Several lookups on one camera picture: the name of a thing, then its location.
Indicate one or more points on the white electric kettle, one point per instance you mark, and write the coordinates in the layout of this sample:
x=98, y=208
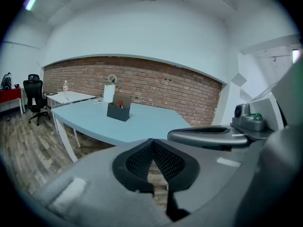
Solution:
x=108, y=93

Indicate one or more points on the black office chair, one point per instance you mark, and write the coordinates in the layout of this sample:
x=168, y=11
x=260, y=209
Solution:
x=34, y=91

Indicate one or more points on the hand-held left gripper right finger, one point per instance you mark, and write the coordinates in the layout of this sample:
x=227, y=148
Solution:
x=187, y=174

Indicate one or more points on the small red object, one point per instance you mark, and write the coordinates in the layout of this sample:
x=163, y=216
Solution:
x=121, y=103

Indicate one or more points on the clear water bottle red label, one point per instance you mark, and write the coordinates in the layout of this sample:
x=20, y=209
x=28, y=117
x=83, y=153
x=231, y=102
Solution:
x=65, y=90

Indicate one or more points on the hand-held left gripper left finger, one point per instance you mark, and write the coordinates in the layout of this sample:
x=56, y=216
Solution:
x=123, y=169

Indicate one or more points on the black backpack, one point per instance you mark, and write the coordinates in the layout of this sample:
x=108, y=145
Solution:
x=6, y=81

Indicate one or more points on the red table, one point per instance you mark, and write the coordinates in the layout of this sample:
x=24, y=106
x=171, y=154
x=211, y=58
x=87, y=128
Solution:
x=9, y=96

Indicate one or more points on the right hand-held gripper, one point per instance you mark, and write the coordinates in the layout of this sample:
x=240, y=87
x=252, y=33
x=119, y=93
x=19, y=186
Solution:
x=213, y=139

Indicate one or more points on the dark grey divided box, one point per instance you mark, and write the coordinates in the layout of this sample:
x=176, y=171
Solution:
x=117, y=113

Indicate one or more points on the white side table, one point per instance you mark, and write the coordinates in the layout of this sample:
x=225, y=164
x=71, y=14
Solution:
x=71, y=98

